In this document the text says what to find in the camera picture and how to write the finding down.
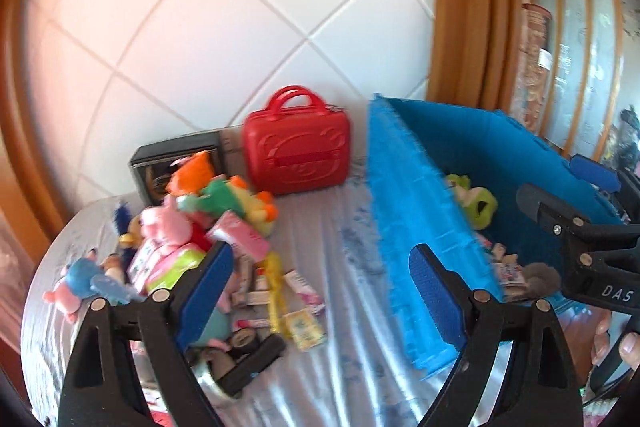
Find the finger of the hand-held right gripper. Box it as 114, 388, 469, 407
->
569, 154, 640, 212
516, 183, 640, 260

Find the person's right hand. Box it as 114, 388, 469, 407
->
591, 311, 640, 375

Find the frosted glass sliding door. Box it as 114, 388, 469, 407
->
520, 0, 636, 158

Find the silver tape roll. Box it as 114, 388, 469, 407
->
197, 359, 236, 400

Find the blue plastic crate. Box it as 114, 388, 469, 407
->
367, 94, 628, 380

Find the wooden door frame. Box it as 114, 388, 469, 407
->
430, 0, 526, 112

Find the black hanging bag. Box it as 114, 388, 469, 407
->
619, 107, 640, 170

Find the green and pink tissue pack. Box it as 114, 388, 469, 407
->
125, 239, 211, 295

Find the green and yellow plush toy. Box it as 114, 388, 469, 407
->
177, 175, 278, 238

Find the blue-haired yellow plush toy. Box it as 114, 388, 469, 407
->
112, 202, 146, 253

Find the grey plush toy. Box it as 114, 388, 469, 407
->
520, 263, 563, 298

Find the black tape roll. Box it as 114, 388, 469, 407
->
227, 329, 261, 355

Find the rolled patterned carpet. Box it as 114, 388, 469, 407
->
510, 3, 553, 132

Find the yellow plastic strip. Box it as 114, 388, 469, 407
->
260, 252, 287, 335

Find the yellow sachet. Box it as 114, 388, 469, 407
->
282, 309, 328, 350

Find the green frog plush toy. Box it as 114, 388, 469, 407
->
445, 174, 499, 230

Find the black rectangular block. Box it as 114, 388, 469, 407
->
215, 334, 287, 398

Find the black gift box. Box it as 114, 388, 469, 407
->
129, 132, 226, 205

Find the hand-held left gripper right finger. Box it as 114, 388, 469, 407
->
409, 243, 585, 427

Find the white and pink small box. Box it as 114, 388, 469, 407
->
285, 271, 326, 313

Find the red toy suitcase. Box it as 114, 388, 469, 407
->
242, 85, 353, 196

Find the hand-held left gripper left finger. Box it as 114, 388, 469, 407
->
57, 241, 236, 427

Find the blue and pink plush toy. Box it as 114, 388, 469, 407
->
42, 249, 136, 323

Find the orange plush toy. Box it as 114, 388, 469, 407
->
166, 150, 223, 198

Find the pink tissue packet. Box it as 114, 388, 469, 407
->
207, 211, 271, 260

